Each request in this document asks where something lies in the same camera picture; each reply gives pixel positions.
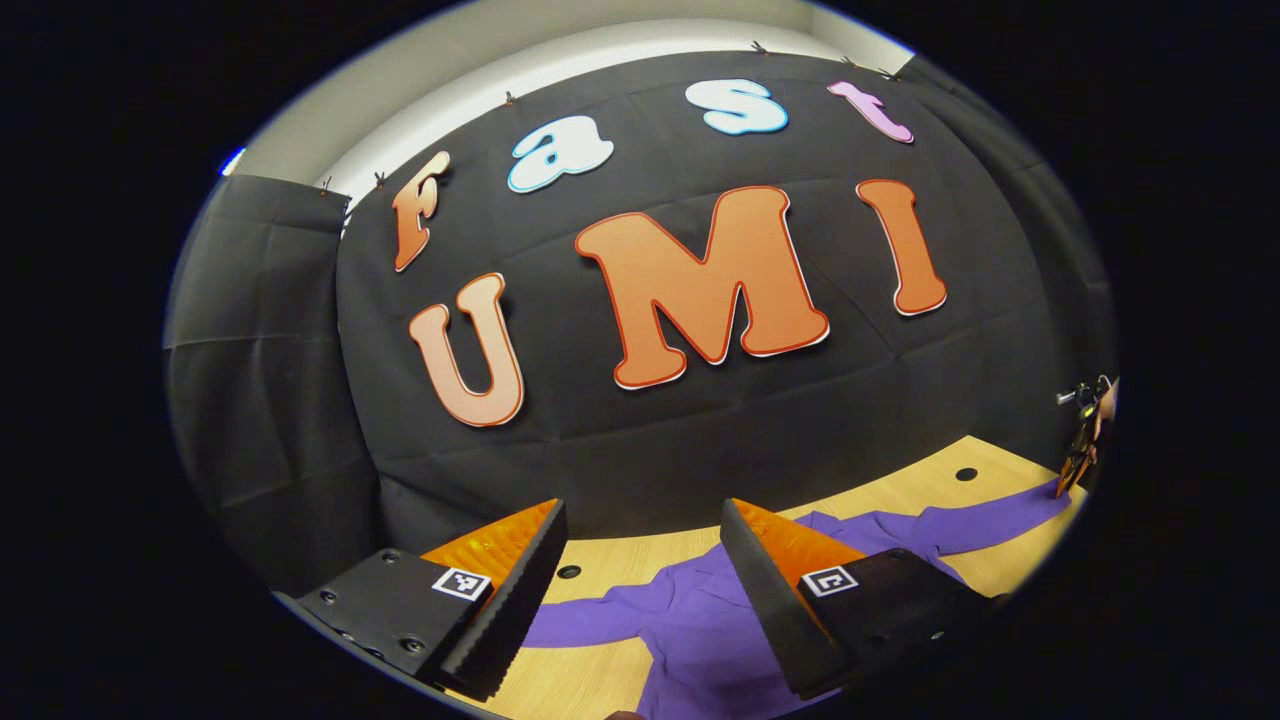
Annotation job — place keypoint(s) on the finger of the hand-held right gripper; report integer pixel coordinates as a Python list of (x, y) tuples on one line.
[(1072, 475)]

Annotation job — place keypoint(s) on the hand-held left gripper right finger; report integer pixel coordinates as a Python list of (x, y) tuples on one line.
[(780, 620)]

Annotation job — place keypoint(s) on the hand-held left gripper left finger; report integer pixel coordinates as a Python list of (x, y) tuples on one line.
[(510, 600)]

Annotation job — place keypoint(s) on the purple shirt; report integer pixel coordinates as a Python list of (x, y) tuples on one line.
[(700, 620)]

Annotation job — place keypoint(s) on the black backdrop cloth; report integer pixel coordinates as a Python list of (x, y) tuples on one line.
[(700, 460)]

